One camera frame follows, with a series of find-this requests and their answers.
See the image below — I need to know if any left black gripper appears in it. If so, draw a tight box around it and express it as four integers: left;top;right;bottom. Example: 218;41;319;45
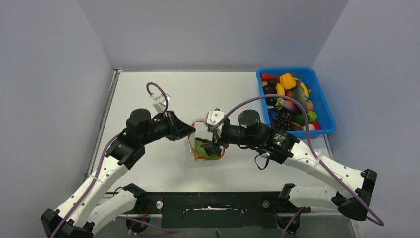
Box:
140;110;196;145

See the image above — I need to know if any green leafy vegetable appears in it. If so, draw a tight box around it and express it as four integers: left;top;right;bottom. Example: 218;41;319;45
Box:
193;137;225;160

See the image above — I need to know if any clear zip bag orange zipper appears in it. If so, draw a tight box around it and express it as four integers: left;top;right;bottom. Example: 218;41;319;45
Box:
187;118;225;162

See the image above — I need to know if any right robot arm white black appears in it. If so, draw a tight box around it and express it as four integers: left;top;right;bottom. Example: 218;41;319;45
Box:
201;110;377;221

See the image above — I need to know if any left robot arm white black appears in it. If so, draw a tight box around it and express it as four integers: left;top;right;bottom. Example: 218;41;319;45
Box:
41;109;196;238

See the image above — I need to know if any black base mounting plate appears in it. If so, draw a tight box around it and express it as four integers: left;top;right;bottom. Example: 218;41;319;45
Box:
128;191;298;229

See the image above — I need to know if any purple grapes bunch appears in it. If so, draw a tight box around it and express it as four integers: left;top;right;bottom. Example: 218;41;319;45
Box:
275;110;292;131

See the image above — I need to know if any dark purple plum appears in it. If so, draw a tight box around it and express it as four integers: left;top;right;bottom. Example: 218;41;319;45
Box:
263;85;277;95

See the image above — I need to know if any red chili pepper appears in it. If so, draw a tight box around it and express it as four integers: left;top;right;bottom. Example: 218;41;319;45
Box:
260;73;279;82

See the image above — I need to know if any purple eggplant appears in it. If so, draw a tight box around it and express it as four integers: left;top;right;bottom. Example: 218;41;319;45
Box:
280;100;300;114

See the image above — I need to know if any yellow banana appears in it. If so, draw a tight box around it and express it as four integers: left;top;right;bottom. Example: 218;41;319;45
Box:
275;83;285;95

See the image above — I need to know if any green avocado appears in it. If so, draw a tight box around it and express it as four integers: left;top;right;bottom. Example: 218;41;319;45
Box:
292;114;310;126

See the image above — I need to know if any red tomato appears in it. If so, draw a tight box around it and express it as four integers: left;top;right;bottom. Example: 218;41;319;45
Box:
285;89;293;98

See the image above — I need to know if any yellow bell pepper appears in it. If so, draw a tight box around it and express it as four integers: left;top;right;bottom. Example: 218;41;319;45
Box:
279;73;297;90

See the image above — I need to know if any grey fish toy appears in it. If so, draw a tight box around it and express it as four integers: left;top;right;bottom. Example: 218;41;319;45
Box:
292;78;309;111

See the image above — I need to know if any green apple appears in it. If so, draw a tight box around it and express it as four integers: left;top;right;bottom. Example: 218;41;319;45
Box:
307;111;317;122

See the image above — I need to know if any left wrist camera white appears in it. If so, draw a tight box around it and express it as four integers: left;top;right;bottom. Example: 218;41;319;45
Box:
150;93;171;113

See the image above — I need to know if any aluminium table edge rail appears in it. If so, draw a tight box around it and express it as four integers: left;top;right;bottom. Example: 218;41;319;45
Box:
86;69;121;179

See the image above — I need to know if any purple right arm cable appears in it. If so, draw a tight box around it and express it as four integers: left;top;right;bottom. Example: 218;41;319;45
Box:
210;94;385;227

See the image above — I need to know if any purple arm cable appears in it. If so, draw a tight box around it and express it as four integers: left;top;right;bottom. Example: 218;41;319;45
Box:
210;94;385;227
48;82;170;238

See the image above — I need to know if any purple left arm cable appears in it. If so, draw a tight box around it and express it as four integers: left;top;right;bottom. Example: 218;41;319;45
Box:
48;82;170;238

